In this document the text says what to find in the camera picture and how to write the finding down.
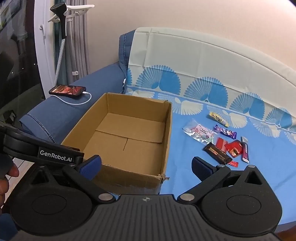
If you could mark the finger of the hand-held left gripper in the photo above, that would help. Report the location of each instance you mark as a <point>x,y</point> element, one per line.
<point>77,157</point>

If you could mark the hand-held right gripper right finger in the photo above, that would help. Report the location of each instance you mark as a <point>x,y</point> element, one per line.
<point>202,168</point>

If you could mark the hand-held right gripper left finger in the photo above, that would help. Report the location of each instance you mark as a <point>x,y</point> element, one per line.
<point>91,168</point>

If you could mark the dark brown snack bar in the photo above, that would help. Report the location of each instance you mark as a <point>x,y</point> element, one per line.
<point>216,153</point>

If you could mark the translucent red snack packet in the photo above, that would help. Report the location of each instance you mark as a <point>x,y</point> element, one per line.
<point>220,143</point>

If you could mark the clear bag of candies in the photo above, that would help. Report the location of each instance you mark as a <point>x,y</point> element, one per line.
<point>198,131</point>

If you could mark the red coffee pouch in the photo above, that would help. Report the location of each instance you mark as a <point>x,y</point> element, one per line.
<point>234,148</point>

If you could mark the purple candy bar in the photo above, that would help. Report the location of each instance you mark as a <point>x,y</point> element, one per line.
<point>225,132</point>

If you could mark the magenta stick packet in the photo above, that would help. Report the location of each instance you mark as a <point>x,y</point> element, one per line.
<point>245,150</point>

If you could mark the yellow candy bar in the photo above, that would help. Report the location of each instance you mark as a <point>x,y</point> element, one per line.
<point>217,118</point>

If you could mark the brown cardboard box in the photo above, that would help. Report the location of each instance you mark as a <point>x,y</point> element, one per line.
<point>129,129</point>

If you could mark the person's left hand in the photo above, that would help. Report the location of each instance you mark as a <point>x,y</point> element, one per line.
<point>13,172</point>

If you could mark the blue fan-print sheet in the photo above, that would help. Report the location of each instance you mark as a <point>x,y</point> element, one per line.
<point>254,185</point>

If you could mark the black smartphone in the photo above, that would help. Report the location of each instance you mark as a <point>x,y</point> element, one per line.
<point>67,90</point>

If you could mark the blue fabric sofa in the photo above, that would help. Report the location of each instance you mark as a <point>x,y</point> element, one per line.
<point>92,78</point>

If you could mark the person's blue clothing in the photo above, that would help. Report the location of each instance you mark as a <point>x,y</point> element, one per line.
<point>7,227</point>

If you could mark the grey curtain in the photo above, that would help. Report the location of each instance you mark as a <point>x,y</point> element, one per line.
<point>78,46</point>

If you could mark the white plastic hanger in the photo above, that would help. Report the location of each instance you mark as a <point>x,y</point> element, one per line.
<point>81,7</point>

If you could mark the white door frame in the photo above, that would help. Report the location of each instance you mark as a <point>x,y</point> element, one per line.
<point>42,46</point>

